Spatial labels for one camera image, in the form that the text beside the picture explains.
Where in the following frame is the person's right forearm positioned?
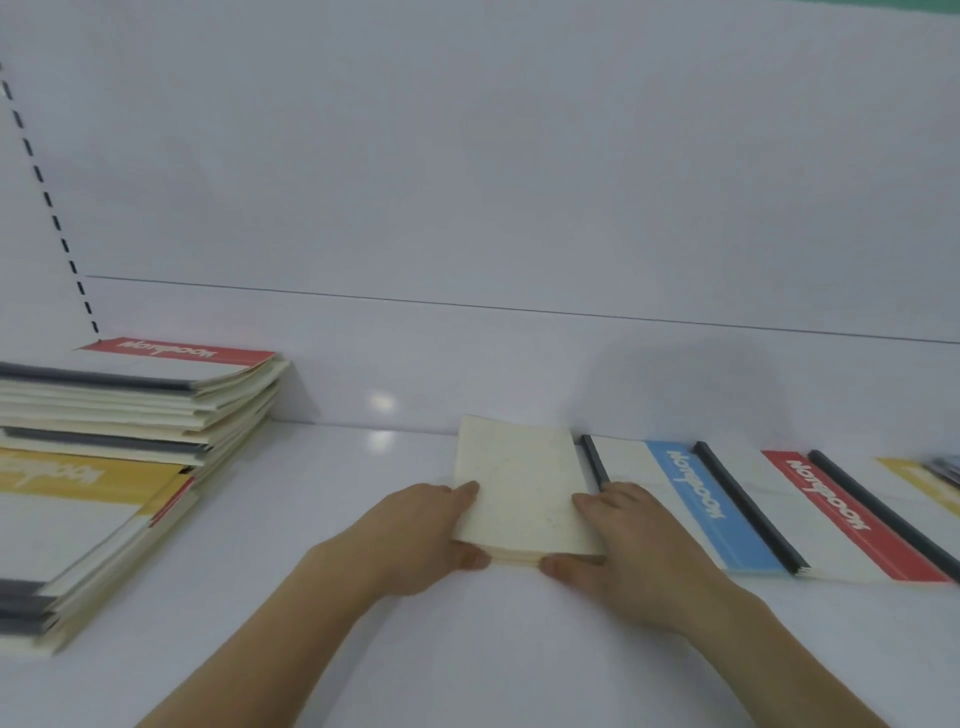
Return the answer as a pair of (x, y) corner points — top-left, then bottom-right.
(674, 592), (890, 728)

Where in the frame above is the person's right hand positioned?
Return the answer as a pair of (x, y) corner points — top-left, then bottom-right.
(539, 481), (759, 639)

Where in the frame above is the red-striped white notebook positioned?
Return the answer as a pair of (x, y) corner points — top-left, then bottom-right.
(693, 440), (955, 585)

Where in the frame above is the blue-striped white notebook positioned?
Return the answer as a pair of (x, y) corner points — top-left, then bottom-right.
(581, 433), (810, 577)

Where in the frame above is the white slotted shelf upright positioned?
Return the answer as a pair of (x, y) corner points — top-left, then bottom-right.
(0, 59), (103, 337)

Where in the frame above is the stack of notebooks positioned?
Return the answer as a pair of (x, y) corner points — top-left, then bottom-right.
(0, 335), (292, 658)

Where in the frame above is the person's left hand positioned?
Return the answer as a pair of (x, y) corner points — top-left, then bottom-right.
(307, 479), (493, 601)

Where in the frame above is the yellow-striped white notebook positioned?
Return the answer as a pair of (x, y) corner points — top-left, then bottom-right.
(808, 448), (960, 583)

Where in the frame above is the white metal shelf board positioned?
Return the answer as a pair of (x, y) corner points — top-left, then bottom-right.
(0, 419), (960, 728)

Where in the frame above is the white shelf back panel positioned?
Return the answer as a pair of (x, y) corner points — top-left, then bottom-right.
(0, 0), (960, 466)

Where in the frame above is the plain cream notebook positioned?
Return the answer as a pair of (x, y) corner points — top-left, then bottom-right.
(452, 414), (607, 565)

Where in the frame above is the person's left forearm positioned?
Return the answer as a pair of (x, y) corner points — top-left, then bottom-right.
(138, 547), (391, 728)

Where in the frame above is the green door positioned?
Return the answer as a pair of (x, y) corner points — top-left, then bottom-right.
(794, 0), (960, 15)

